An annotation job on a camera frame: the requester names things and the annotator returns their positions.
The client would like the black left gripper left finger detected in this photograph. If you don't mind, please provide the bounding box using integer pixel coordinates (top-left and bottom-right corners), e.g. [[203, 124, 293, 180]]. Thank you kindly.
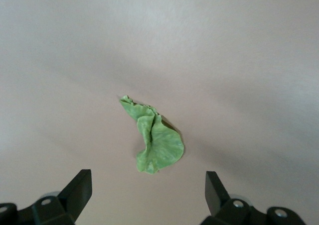
[[0, 169, 93, 225]]

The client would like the green lettuce leaf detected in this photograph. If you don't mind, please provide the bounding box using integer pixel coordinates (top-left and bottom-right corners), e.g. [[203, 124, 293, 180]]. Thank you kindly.
[[118, 95, 185, 175]]

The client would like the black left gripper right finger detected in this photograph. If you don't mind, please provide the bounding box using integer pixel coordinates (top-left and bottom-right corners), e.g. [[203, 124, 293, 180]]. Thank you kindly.
[[200, 171, 306, 225]]

